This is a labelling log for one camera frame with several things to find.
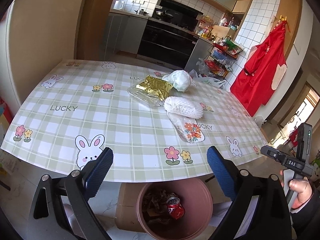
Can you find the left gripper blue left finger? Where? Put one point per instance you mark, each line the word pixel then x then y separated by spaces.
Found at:
pixel 94 173

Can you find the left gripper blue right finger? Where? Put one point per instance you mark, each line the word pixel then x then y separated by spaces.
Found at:
pixel 224 171

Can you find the crushed red cola can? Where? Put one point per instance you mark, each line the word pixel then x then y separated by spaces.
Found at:
pixel 175 208

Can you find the white foam fruit net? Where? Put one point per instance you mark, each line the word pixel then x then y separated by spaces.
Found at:
pixel 184 107

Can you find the clear plastic tray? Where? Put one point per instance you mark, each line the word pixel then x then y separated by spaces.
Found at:
pixel 142 97

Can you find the gold foil wrapper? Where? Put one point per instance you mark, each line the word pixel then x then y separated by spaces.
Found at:
pixel 155 87

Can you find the red brown wrapper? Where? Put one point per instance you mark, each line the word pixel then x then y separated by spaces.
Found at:
pixel 154 207

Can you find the brown trash bin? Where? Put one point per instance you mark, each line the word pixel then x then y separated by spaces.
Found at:
pixel 197 202

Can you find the grey kitchen cabinets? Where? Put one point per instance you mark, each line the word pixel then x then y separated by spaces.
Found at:
pixel 123 33

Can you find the right hand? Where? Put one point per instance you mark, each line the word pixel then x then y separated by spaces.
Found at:
pixel 301 186

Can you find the cardboard sheet under bin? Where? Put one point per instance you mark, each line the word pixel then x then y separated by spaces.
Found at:
pixel 126 216

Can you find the floral plastic packet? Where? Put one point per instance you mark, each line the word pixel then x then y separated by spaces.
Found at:
pixel 187 128

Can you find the checkered bunny tablecloth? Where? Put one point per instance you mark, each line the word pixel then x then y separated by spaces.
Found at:
pixel 82 107

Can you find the white plastic shopping bag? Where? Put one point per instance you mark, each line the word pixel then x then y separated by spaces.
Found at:
pixel 207 80

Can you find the white crumpled plastic bag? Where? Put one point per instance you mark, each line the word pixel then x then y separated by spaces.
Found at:
pixel 180 79

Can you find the red apron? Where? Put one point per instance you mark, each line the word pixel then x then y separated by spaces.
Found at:
pixel 263 71

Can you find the black built-in oven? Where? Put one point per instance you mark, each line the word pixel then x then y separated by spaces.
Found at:
pixel 170 41

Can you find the beige refrigerator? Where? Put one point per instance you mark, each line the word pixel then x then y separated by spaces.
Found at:
pixel 35 36

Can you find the black wok on stove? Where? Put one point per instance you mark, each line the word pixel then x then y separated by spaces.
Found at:
pixel 163 14

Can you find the steel pot on counter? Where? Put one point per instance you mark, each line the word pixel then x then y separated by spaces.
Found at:
pixel 141 12

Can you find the white kettle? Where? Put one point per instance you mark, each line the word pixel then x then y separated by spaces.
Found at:
pixel 119 5

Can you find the wire storage rack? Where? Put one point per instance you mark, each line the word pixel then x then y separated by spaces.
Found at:
pixel 222 56

